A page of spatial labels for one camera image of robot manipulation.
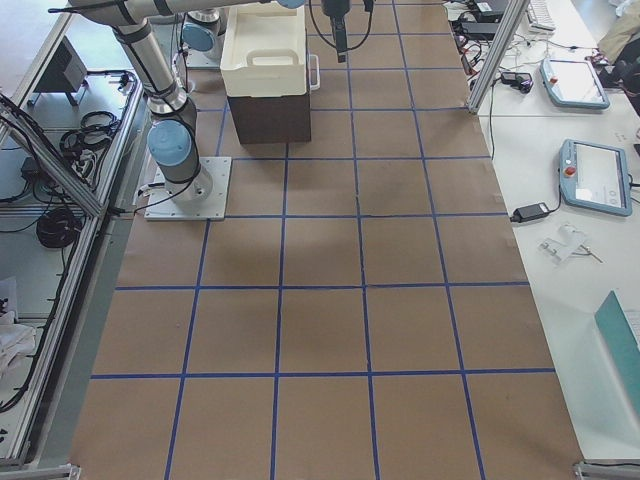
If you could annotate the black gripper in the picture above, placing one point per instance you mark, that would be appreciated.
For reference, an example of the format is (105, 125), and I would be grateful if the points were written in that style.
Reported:
(334, 7)

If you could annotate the white plastic tray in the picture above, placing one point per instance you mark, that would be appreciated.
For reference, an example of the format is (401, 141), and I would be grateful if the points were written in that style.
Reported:
(264, 52)

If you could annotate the dark brown wooden cabinet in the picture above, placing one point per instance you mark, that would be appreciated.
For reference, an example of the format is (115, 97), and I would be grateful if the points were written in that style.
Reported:
(266, 120)

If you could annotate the upper blue teach pendant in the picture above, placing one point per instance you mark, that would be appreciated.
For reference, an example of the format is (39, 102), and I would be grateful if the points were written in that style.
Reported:
(573, 84)

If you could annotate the blue teach pendant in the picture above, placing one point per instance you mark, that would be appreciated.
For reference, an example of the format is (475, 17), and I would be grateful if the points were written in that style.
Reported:
(573, 84)
(595, 177)

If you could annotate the small black power brick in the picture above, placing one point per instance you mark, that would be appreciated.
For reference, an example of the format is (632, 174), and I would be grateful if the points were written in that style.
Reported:
(531, 212)

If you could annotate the lower blue teach pendant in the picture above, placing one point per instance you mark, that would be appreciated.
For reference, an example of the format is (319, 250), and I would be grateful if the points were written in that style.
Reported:
(595, 177)

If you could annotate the teal green board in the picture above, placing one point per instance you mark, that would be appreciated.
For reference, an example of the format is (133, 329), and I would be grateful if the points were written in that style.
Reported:
(618, 381)

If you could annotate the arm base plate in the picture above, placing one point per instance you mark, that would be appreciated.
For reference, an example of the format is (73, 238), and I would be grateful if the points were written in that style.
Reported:
(204, 59)
(205, 198)

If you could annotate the aluminium frame post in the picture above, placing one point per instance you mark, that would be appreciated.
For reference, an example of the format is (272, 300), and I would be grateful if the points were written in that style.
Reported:
(502, 39)

